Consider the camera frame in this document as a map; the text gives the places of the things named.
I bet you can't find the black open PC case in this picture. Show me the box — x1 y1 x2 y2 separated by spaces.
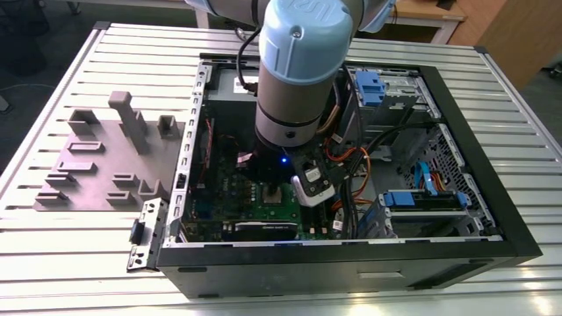
155 51 545 300

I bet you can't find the thick black curved cable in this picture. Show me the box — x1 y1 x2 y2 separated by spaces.
364 121 441 155

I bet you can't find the red orange disk wire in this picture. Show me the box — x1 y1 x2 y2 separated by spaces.
433 171 450 194

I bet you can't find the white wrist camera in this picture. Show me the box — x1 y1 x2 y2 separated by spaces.
291 161 338 208

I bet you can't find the grey metal drive cage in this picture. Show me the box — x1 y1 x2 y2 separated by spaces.
346 67 444 142

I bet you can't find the grey metal card bracket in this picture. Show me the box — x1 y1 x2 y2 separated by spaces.
126 197 171 273

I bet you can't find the black graphics card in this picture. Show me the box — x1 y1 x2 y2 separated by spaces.
182 219 301 244

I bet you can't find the grey power supply unit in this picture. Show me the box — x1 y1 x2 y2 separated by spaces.
206 68 261 149

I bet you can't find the blue plastic drive latch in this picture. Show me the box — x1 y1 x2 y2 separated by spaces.
356 70 388 107

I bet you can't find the orange wire bundle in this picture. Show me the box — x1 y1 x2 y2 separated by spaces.
325 138 374 211

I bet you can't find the black camera cable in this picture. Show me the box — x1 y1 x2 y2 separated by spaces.
235 28 266 97

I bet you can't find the grey plastic parts rack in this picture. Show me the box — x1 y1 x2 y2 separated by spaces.
32 91 189 212

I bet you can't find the green motherboard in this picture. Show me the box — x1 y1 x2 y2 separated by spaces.
181 144 342 243

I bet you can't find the wooden desk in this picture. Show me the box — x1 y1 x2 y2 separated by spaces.
390 0 468 45

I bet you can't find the metal disk bay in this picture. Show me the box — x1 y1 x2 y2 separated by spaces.
373 189 500 240

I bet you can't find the black cable with brass plug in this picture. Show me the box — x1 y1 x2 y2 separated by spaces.
320 97 342 136

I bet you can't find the blue disk carrier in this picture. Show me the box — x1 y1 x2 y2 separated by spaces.
378 189 468 211

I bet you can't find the black RAM slot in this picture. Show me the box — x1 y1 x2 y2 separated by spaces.
303 206 320 235
317 200 332 235

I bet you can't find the wooden cabinet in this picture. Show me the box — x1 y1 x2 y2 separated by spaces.
448 0 562 90

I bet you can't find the blue flat wire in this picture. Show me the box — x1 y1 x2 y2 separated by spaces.
414 161 441 195

